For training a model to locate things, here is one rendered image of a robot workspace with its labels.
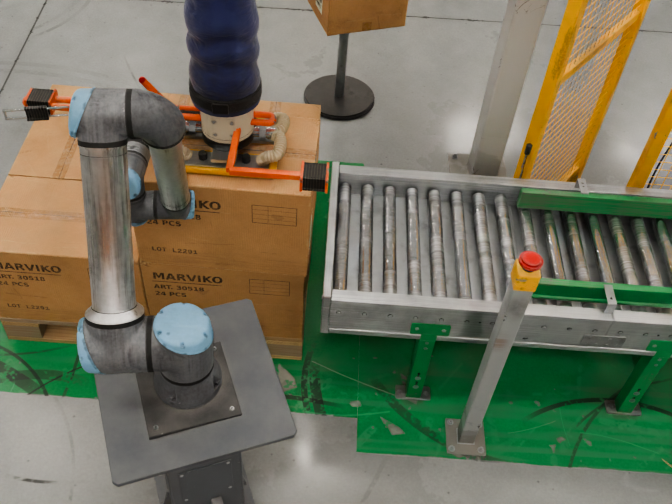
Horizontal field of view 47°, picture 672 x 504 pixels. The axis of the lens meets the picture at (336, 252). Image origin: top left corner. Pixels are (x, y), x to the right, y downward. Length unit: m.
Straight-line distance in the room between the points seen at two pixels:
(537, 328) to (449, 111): 1.96
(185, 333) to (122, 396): 0.34
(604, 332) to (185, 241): 1.50
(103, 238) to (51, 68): 2.91
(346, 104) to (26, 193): 1.92
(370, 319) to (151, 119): 1.19
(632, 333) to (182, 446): 1.60
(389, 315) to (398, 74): 2.28
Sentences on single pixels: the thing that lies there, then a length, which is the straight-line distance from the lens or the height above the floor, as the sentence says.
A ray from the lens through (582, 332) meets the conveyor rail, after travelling 2.87.
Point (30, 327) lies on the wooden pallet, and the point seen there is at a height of 0.09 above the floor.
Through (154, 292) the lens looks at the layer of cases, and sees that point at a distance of 2.98.
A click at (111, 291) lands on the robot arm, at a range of 2.02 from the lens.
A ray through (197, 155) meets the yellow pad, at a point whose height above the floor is 0.98.
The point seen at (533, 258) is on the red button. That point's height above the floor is 1.04.
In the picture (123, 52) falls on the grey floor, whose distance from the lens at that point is 4.87.
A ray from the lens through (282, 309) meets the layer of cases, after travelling 2.96.
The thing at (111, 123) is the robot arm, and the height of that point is 1.50.
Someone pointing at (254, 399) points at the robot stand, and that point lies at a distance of 2.24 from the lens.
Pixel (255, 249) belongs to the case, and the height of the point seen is 0.67.
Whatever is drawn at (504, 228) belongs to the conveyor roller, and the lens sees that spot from 3.07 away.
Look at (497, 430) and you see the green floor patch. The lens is 3.16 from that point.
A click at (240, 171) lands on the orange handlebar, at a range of 2.35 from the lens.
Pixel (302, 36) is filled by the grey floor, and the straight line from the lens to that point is 4.97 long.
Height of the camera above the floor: 2.66
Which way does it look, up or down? 48 degrees down
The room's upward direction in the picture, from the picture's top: 5 degrees clockwise
